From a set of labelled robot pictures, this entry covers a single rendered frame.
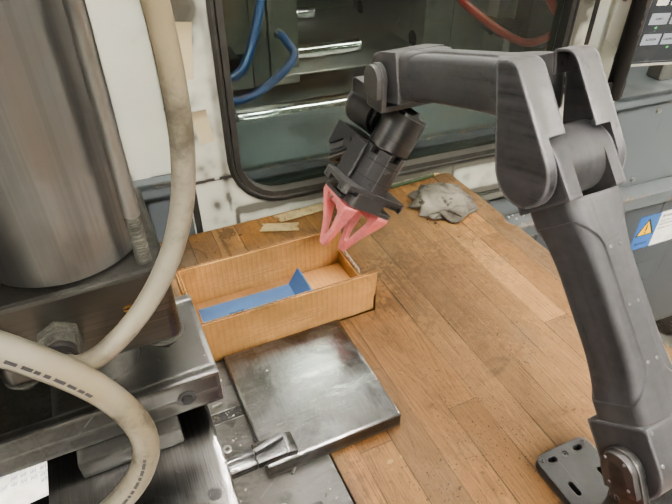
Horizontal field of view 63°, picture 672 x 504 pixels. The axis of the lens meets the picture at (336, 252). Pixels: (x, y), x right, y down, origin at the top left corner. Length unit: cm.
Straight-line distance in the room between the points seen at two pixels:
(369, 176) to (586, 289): 32
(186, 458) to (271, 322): 38
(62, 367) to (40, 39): 13
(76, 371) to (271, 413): 42
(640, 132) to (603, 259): 105
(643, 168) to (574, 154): 113
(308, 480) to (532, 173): 38
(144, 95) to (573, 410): 76
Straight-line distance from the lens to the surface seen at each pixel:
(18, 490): 64
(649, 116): 153
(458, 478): 64
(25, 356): 24
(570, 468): 67
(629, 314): 52
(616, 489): 56
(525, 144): 49
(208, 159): 95
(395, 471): 64
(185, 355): 37
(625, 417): 54
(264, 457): 55
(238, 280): 81
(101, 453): 37
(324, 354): 71
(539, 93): 49
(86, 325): 30
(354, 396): 67
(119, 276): 29
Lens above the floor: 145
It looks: 38 degrees down
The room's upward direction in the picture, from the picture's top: straight up
